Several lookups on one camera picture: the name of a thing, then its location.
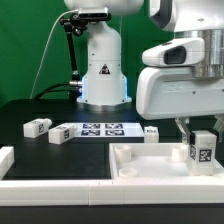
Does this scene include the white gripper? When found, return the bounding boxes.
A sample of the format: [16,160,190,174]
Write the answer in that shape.
[136,37,224,144]

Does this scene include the white square tabletop part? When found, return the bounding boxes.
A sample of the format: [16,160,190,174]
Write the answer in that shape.
[108,142,224,181]

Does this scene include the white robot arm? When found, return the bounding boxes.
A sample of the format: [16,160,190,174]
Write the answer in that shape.
[64,0,224,134]

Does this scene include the white U-shaped fence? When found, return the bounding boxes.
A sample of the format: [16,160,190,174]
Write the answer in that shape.
[0,146,224,206]

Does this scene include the white sheet with tags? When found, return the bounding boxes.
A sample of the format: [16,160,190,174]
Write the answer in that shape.
[74,123,144,137]

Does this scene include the black cables at base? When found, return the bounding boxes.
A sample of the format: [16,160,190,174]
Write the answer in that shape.
[32,79,83,100]

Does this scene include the grey camera on mount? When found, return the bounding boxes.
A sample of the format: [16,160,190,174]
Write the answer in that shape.
[78,7,111,22]

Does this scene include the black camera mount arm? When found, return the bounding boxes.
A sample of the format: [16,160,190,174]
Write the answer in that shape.
[60,17,87,81]

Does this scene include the white cable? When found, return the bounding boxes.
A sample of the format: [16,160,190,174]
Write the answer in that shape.
[29,9,80,100]

